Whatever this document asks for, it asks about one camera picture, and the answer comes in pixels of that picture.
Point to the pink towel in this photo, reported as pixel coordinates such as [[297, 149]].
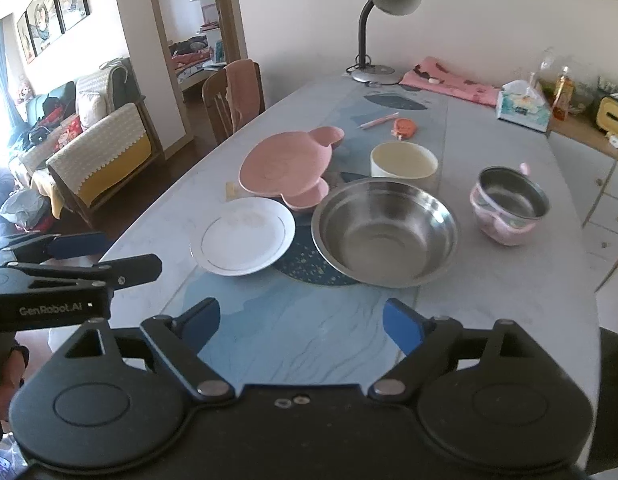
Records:
[[241, 90]]

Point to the grey desk lamp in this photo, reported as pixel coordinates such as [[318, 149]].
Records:
[[371, 75]]

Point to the large steel bowl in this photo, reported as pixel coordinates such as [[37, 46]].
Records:
[[384, 230]]

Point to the blue printed table runner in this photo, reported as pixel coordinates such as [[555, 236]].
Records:
[[314, 330]]

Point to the cluttered bed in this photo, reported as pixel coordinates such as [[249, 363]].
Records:
[[194, 57]]

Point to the white round plate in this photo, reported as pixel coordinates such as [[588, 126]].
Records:
[[244, 235]]

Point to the small orange toy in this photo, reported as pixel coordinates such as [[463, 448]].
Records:
[[405, 127]]

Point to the grey bag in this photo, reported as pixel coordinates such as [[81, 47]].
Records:
[[24, 210]]

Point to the yellow tissue holder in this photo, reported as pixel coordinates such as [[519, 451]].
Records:
[[614, 115]]

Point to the person's left hand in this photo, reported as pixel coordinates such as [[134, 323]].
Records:
[[13, 360]]

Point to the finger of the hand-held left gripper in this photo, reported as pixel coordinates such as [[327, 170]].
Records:
[[136, 269], [81, 246]]

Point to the pink pen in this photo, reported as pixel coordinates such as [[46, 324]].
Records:
[[379, 120]]

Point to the sofa with cream cover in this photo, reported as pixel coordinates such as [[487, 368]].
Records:
[[104, 155]]

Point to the pink steel-lined bowl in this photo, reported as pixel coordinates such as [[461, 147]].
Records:
[[504, 230]]

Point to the cream bowl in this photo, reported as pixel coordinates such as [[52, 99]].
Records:
[[404, 160]]

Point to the pink printed cloth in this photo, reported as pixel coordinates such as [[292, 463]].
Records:
[[449, 82]]

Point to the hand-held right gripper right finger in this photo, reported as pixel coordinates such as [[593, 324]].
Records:
[[401, 322]]

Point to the tissue box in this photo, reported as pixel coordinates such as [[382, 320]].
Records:
[[521, 110]]

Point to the glass dome terrarium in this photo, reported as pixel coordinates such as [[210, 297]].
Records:
[[584, 80]]

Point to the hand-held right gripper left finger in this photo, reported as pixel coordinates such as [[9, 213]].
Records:
[[203, 317]]

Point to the wooden dining chair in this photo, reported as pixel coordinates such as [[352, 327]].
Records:
[[216, 105]]

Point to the white wooden sideboard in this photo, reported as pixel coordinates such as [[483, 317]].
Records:
[[604, 210]]

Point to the small cream lump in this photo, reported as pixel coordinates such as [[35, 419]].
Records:
[[231, 192]]

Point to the pink bear-shaped plate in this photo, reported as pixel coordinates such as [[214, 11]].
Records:
[[284, 165]]

